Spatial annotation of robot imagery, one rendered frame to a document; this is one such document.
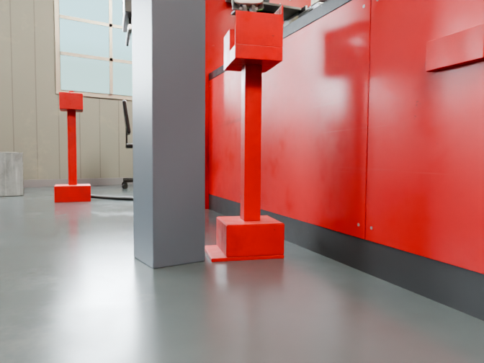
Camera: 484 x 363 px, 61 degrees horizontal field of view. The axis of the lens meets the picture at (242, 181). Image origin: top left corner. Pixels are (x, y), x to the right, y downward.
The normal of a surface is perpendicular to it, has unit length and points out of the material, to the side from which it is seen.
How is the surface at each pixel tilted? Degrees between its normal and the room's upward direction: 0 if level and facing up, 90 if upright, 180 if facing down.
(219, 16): 90
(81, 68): 90
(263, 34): 90
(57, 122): 90
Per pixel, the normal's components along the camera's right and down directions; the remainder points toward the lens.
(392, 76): -0.93, 0.01
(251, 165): 0.23, 0.06
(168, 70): 0.55, 0.05
